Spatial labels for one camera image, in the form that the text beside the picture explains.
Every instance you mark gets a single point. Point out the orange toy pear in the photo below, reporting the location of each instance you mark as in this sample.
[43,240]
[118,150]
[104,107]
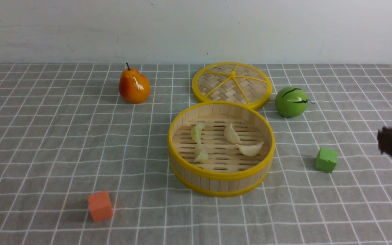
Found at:
[133,87]

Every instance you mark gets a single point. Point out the white dumpling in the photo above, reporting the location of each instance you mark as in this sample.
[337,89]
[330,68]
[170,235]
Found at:
[250,150]
[231,136]

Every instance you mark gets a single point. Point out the green toy watermelon ball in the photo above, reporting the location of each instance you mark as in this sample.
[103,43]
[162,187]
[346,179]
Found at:
[291,101]

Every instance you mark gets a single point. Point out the greenish dumpling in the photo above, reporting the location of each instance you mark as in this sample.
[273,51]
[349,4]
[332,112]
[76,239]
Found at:
[200,153]
[196,132]

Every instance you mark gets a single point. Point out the bamboo steamer tray yellow rim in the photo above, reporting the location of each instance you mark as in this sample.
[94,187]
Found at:
[227,172]

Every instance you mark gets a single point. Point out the orange foam cube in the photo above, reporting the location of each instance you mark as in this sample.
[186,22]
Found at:
[99,205]

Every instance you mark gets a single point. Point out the green foam cube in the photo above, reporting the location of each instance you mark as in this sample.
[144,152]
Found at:
[326,160]

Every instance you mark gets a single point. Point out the woven bamboo steamer lid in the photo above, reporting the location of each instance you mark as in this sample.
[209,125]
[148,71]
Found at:
[232,82]

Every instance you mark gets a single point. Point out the grey checkered tablecloth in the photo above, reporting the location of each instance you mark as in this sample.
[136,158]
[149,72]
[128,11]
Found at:
[65,133]

